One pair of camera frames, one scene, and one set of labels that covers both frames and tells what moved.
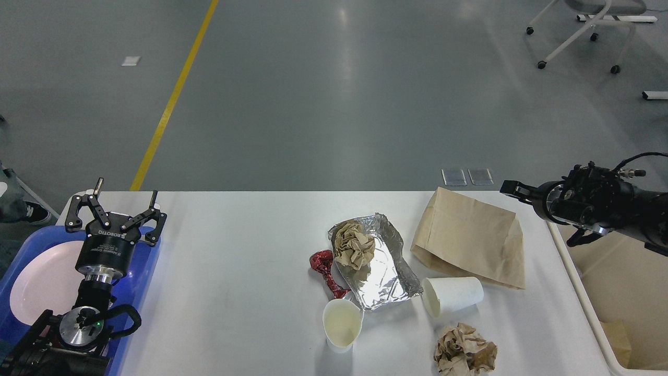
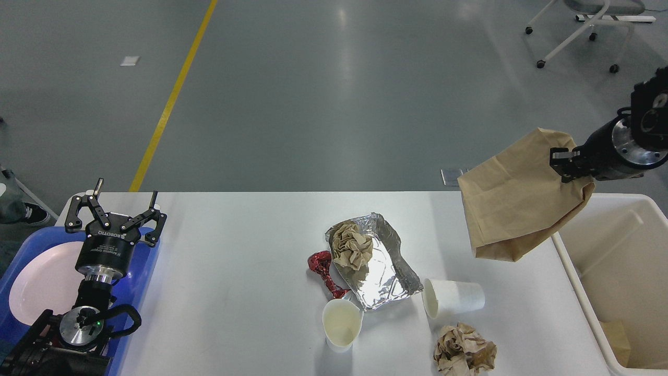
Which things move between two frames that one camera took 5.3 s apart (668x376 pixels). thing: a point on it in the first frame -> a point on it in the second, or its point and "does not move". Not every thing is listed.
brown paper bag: (457, 236) -> (514, 200)
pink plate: (47, 279) does not move
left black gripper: (105, 253) does not move
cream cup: (342, 319) does not move
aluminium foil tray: (368, 257) does not move
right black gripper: (546, 199) -> (610, 153)
